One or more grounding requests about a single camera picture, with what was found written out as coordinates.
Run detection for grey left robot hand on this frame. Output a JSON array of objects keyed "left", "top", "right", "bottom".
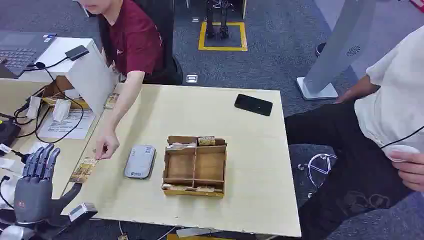
[{"left": 13, "top": 143, "right": 83, "bottom": 227}]

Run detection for white handheld device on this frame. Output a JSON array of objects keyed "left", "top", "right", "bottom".
[{"left": 380, "top": 144, "right": 422, "bottom": 164}]

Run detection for black desk device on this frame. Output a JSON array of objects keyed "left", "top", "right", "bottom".
[{"left": 0, "top": 119, "right": 22, "bottom": 148}]

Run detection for printed paper sheet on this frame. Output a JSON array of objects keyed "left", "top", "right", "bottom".
[{"left": 38, "top": 108, "right": 97, "bottom": 141}]

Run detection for person's hand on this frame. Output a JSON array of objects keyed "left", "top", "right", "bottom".
[
  {"left": 333, "top": 89, "right": 359, "bottom": 105},
  {"left": 387, "top": 150, "right": 424, "bottom": 193},
  {"left": 94, "top": 131, "right": 121, "bottom": 162}
]

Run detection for white power adapter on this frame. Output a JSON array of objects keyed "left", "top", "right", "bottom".
[
  {"left": 52, "top": 98, "right": 72, "bottom": 123},
  {"left": 26, "top": 96, "right": 43, "bottom": 120}
]

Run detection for grey white card reader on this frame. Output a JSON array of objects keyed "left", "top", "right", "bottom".
[{"left": 123, "top": 144, "right": 157, "bottom": 181}]

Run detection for brown cardboard box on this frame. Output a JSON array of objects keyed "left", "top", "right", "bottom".
[{"left": 42, "top": 75, "right": 76, "bottom": 100}]

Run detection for white box riser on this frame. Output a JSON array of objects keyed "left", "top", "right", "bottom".
[{"left": 18, "top": 37, "right": 118, "bottom": 116}]

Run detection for dark grey laptop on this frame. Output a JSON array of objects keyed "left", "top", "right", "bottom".
[{"left": 0, "top": 31, "right": 58, "bottom": 80}]

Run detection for black adapter block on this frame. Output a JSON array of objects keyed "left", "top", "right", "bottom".
[{"left": 64, "top": 45, "right": 90, "bottom": 62}]

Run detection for wooden compartment box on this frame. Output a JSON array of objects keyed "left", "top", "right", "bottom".
[{"left": 161, "top": 135, "right": 228, "bottom": 200}]

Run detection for person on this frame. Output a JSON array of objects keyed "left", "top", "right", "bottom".
[
  {"left": 76, "top": 0, "right": 167, "bottom": 162},
  {"left": 284, "top": 24, "right": 424, "bottom": 240}
]

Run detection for black smartphone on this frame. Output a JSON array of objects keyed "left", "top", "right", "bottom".
[{"left": 234, "top": 93, "right": 274, "bottom": 117}]

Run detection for black robot legs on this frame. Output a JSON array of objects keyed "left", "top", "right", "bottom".
[{"left": 204, "top": 0, "right": 233, "bottom": 40}]

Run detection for chrome chair base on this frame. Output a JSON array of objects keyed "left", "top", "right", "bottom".
[{"left": 297, "top": 152, "right": 339, "bottom": 200}]

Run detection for white kiosk stand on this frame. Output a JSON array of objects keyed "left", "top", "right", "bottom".
[{"left": 296, "top": 0, "right": 379, "bottom": 101}]

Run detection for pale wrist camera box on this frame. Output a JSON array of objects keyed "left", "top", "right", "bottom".
[{"left": 68, "top": 202, "right": 99, "bottom": 223}]

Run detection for black looped cable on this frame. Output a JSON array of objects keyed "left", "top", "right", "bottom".
[{"left": 13, "top": 67, "right": 86, "bottom": 145}]

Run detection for thin black cable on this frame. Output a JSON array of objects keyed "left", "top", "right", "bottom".
[{"left": 380, "top": 125, "right": 424, "bottom": 150}]

